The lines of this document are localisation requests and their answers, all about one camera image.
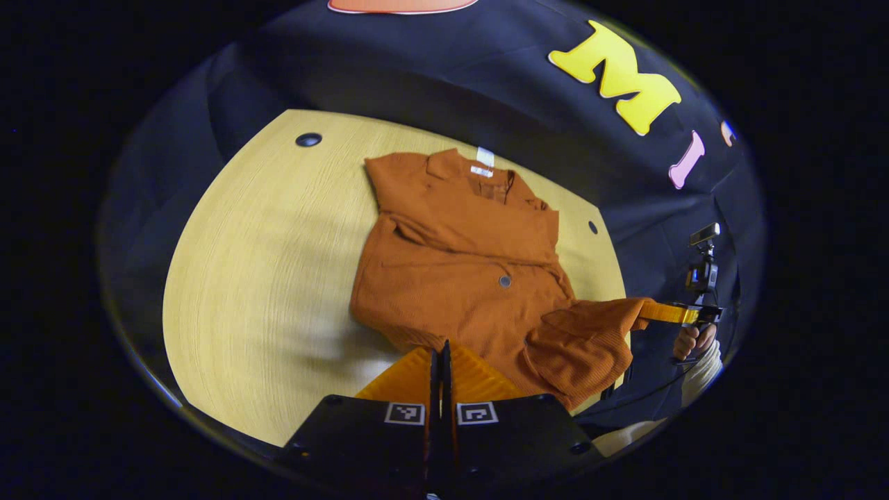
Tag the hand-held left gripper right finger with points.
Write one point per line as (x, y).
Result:
(517, 437)

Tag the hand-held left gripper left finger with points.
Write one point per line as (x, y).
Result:
(361, 437)

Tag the orange button jacket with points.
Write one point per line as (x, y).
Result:
(458, 264)

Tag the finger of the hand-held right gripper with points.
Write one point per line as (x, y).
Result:
(667, 312)

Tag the black backdrop cloth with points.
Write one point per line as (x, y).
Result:
(451, 76)

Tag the white paper hang tag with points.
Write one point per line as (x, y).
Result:
(485, 157)

